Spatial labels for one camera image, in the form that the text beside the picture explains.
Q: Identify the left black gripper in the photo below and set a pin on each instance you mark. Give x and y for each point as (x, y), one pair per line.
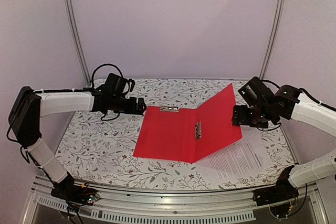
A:
(132, 109)

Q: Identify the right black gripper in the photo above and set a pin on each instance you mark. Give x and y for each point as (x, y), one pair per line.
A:
(240, 118)

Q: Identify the printed white paper sheets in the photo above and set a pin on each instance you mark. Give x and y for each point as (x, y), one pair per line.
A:
(239, 165)

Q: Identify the red file folder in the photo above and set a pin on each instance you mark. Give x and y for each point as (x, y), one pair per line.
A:
(170, 135)

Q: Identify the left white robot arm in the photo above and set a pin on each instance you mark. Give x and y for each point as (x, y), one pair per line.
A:
(31, 106)

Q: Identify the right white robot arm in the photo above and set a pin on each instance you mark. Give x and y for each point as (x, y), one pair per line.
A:
(310, 122)

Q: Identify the spine metal folder clip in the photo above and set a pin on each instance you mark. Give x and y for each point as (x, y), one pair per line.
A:
(198, 130)

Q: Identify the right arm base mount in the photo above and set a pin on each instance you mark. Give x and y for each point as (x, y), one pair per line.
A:
(281, 191)

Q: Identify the aluminium front rail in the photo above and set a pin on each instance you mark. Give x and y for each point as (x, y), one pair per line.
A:
(133, 205)

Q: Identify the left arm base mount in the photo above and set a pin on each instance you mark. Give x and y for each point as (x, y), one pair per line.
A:
(76, 194)

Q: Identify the right aluminium frame post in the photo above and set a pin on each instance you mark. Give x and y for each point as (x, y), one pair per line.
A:
(272, 38)

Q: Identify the aluminium frame post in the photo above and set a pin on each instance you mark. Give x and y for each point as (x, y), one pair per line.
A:
(76, 39)
(272, 38)

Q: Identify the left aluminium frame post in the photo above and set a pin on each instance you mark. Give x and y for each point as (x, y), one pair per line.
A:
(76, 39)

